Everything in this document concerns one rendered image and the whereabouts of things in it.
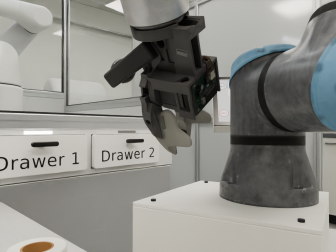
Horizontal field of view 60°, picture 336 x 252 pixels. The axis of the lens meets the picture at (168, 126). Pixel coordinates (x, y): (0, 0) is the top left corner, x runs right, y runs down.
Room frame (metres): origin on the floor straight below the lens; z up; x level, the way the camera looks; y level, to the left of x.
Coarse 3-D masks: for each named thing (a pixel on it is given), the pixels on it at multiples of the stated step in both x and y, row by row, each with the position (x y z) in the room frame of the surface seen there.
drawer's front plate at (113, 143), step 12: (96, 144) 0.95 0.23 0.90; (108, 144) 0.98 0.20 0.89; (120, 144) 1.02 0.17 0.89; (132, 144) 1.05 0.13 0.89; (144, 144) 1.09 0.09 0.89; (156, 144) 1.14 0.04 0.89; (96, 156) 0.95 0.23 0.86; (120, 156) 1.02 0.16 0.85; (132, 156) 1.05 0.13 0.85; (144, 156) 1.09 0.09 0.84; (156, 156) 1.14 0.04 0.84
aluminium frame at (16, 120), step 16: (0, 112) 0.77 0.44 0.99; (16, 112) 0.81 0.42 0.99; (32, 112) 0.84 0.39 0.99; (48, 112) 0.87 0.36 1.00; (0, 128) 0.76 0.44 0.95; (16, 128) 0.79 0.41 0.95; (32, 128) 0.82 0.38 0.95; (48, 128) 0.85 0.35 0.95; (64, 128) 0.89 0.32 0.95; (80, 128) 0.93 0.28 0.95; (96, 128) 0.97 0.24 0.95; (112, 128) 1.01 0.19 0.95; (128, 128) 1.06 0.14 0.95; (144, 128) 1.12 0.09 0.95
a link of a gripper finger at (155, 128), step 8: (144, 96) 0.39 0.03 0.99; (144, 104) 0.39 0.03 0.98; (152, 104) 0.39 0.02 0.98; (144, 112) 0.39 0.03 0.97; (152, 112) 0.39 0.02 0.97; (144, 120) 0.40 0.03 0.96; (152, 120) 0.40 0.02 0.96; (152, 128) 0.41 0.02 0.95; (160, 128) 0.42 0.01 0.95; (160, 136) 0.42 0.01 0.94
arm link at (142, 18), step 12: (120, 0) 0.31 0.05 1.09; (132, 0) 0.30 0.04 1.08; (144, 0) 0.29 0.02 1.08; (156, 0) 0.29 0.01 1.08; (168, 0) 0.30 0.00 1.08; (180, 0) 0.31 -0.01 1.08; (132, 12) 0.31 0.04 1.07; (144, 12) 0.30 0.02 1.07; (156, 12) 0.30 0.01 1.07; (168, 12) 0.30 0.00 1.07; (180, 12) 0.31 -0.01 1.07; (132, 24) 0.32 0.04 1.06; (144, 24) 0.31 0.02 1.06; (156, 24) 0.31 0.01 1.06; (168, 24) 0.32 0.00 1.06
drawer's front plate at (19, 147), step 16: (0, 144) 0.75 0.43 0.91; (16, 144) 0.78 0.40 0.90; (64, 144) 0.87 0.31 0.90; (80, 144) 0.91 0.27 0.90; (0, 160) 0.75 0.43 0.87; (16, 160) 0.78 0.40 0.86; (32, 160) 0.81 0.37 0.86; (64, 160) 0.87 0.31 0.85; (80, 160) 0.91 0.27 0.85; (0, 176) 0.75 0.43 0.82; (16, 176) 0.78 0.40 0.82
